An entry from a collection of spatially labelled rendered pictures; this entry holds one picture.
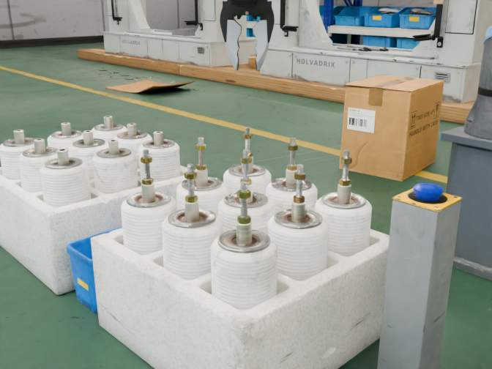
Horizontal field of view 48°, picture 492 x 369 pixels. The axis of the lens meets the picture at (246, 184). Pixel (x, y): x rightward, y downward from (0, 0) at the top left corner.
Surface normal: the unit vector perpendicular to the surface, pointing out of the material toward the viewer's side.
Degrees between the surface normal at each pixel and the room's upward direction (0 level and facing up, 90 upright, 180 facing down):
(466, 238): 90
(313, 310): 90
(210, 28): 90
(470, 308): 0
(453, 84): 90
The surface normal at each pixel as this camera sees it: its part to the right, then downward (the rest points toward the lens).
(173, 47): -0.74, 0.22
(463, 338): 0.00, -0.95
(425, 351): 0.70, 0.23
